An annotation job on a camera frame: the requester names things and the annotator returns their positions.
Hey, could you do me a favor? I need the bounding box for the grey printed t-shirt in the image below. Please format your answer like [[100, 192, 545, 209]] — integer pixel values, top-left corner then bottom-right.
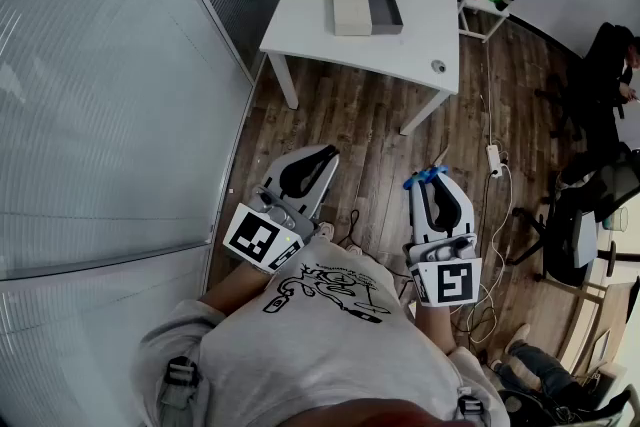
[[130, 237, 509, 427]]

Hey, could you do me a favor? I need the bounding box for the grey right shoulder strap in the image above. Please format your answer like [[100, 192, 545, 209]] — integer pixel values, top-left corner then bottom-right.
[[453, 384, 494, 427]]

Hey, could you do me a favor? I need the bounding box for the thin black cable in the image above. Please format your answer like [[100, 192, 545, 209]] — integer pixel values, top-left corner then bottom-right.
[[337, 208, 363, 246]]

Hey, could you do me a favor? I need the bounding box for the person's left forearm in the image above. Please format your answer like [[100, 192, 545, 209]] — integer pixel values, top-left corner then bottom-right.
[[198, 258, 274, 317]]

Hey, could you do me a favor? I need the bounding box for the clear glass jar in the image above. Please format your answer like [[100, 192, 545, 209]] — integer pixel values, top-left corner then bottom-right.
[[601, 206, 629, 233]]

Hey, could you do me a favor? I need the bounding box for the grey shoulder strap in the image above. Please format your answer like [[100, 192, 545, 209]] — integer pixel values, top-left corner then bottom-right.
[[453, 384, 494, 427], [156, 354, 202, 427]]

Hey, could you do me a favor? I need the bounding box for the white power strip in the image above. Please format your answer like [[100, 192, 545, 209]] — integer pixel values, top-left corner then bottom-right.
[[486, 143, 504, 179]]

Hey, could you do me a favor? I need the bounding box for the looped white cable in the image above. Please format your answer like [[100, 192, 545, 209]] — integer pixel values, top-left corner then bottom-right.
[[448, 161, 516, 345]]

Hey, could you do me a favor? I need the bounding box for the grey left shoulder strap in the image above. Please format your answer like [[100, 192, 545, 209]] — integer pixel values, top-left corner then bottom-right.
[[156, 354, 202, 427]]

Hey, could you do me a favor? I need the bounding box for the long white cable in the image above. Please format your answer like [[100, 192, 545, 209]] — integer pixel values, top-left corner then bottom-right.
[[478, 33, 497, 146]]

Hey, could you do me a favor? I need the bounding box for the white table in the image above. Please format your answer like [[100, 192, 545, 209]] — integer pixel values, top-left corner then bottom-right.
[[258, 0, 462, 136]]

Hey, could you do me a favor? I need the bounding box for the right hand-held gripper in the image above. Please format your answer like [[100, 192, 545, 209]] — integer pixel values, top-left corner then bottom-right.
[[403, 169, 484, 309]]

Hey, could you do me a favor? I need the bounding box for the person's right forearm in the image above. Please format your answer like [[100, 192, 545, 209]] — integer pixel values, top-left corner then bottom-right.
[[413, 303, 458, 357]]

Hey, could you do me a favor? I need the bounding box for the grey-backed office chair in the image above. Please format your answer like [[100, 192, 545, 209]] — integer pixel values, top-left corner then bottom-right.
[[511, 154, 640, 289]]

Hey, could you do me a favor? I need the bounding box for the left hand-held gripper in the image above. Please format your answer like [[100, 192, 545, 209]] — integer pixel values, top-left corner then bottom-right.
[[223, 143, 342, 274]]

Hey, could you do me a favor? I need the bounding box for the grey box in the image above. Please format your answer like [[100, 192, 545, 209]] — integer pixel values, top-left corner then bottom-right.
[[365, 0, 405, 37]]

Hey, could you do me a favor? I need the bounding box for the white box lid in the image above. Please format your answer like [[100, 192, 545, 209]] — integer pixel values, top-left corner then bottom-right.
[[331, 0, 374, 37]]

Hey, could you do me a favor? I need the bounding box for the light wooden desk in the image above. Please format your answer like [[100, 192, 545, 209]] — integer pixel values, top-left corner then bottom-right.
[[558, 281, 640, 377]]

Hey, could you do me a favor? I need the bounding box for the black office chair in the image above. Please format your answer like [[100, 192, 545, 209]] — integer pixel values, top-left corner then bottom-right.
[[533, 73, 589, 140]]

